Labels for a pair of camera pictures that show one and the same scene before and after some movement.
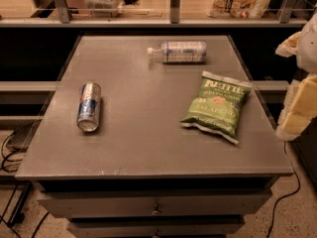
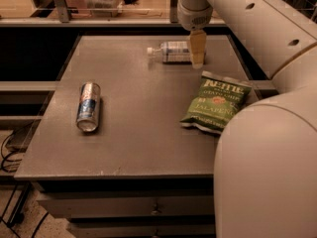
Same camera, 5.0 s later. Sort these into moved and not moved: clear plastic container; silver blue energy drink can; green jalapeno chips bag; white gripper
Moved: white gripper
Not moved: silver blue energy drink can; green jalapeno chips bag; clear plastic container
